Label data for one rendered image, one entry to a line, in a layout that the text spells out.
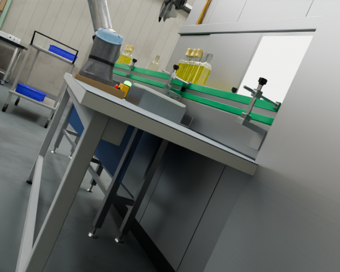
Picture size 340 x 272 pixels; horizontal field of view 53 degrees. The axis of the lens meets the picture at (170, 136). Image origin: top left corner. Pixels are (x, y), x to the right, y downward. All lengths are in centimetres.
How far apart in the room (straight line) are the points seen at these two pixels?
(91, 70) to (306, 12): 97
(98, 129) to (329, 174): 53
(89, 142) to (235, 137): 65
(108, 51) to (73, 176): 79
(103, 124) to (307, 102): 50
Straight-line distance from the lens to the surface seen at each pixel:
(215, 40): 209
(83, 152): 83
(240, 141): 128
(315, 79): 94
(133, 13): 839
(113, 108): 78
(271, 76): 160
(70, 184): 85
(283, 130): 93
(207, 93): 160
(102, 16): 170
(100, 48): 152
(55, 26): 816
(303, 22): 165
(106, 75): 151
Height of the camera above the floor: 77
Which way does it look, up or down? 3 degrees down
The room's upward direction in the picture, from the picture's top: 24 degrees clockwise
